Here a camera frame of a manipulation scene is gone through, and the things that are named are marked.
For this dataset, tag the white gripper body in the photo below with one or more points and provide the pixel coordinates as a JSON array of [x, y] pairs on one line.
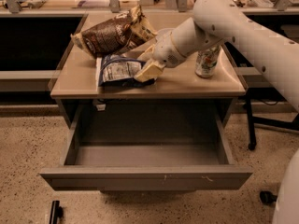
[[164, 52]]

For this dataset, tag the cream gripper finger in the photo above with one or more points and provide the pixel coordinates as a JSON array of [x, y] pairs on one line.
[[147, 54], [151, 70]]

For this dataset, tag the blue chip bag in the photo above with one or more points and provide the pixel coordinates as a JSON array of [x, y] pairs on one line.
[[119, 71]]

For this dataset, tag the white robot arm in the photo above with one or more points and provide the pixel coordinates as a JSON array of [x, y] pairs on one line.
[[275, 56]]

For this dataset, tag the brown chip bag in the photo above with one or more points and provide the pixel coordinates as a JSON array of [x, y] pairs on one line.
[[118, 35]]

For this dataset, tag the open grey top drawer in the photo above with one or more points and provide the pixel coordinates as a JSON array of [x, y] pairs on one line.
[[156, 147]]

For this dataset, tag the white bowl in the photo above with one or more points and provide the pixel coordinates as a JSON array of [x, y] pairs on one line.
[[163, 34]]

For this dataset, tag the soda can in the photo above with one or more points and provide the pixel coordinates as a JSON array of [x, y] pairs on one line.
[[206, 62]]

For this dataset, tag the black table leg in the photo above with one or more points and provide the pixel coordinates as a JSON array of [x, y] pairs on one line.
[[252, 136]]

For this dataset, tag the black chair leg with caster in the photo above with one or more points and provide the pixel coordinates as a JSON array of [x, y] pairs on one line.
[[267, 197]]

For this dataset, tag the black caster bottom left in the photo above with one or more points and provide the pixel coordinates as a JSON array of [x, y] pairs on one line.
[[56, 212]]

